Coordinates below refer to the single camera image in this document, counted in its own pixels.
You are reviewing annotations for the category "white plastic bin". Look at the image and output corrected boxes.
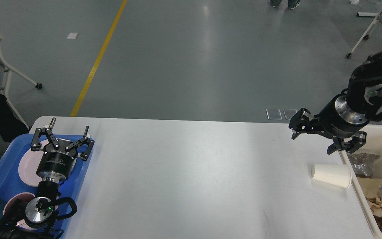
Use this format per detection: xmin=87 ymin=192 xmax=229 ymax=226
xmin=351 ymin=124 xmax=382 ymax=239

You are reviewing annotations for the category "brown paper ball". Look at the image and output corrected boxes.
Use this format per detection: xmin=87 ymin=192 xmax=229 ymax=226
xmin=365 ymin=197 xmax=382 ymax=218

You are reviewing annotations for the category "right floor outlet plate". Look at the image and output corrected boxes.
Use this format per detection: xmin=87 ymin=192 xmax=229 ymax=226
xmin=283 ymin=109 xmax=297 ymax=120

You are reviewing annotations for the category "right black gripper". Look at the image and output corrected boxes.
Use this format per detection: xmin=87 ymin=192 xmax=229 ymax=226
xmin=288 ymin=94 xmax=370 ymax=155

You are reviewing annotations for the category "brown paper bag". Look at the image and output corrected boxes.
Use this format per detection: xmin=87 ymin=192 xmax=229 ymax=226
xmin=357 ymin=177 xmax=382 ymax=199

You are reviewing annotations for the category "white paper cup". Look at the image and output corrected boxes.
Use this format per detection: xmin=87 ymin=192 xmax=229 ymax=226
xmin=311 ymin=164 xmax=352 ymax=189

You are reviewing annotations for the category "walking person in jeans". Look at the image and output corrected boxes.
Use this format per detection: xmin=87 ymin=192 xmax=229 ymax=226
xmin=269 ymin=0 xmax=301 ymax=10

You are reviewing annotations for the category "floor outlet plate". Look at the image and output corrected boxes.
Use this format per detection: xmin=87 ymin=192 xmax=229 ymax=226
xmin=283 ymin=109 xmax=297 ymax=120
xmin=266 ymin=109 xmax=283 ymax=120

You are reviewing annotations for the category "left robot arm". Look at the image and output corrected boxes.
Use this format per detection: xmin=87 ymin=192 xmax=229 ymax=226
xmin=0 ymin=118 xmax=95 ymax=239

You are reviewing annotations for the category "white rolling stand right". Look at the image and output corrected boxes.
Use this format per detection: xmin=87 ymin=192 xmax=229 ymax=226
xmin=346 ymin=0 xmax=382 ymax=59

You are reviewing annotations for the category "left floor outlet plate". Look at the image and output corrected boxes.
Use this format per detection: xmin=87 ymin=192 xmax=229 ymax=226
xmin=266 ymin=109 xmax=283 ymax=120

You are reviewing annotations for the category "pink HOME mug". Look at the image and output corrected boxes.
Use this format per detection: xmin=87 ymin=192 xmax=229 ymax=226
xmin=3 ymin=192 xmax=57 ymax=234

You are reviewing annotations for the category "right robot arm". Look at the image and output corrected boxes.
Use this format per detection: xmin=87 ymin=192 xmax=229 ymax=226
xmin=288 ymin=52 xmax=382 ymax=154

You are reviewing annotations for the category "crumpled clear plastic wrap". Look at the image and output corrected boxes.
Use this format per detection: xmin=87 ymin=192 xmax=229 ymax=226
xmin=347 ymin=153 xmax=380 ymax=177

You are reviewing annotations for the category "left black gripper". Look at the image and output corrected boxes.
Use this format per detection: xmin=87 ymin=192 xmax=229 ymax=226
xmin=31 ymin=117 xmax=95 ymax=182

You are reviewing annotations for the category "pink plate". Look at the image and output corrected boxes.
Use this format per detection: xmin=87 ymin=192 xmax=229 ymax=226
xmin=18 ymin=139 xmax=78 ymax=187

